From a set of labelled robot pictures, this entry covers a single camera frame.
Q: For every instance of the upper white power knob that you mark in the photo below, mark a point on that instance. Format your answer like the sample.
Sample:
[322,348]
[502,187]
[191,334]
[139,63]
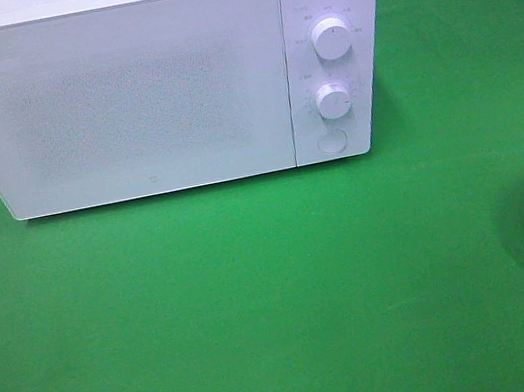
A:
[331,37]

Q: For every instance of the round white door release button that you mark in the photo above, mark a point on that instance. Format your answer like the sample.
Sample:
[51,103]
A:
[335,141]

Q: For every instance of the lower white timer knob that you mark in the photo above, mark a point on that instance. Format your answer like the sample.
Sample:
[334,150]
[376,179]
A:
[333,100]

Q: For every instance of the green table cloth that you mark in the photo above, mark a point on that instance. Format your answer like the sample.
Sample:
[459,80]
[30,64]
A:
[401,270]

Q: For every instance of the white microwave door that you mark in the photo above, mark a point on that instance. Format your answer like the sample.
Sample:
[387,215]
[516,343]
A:
[124,102]

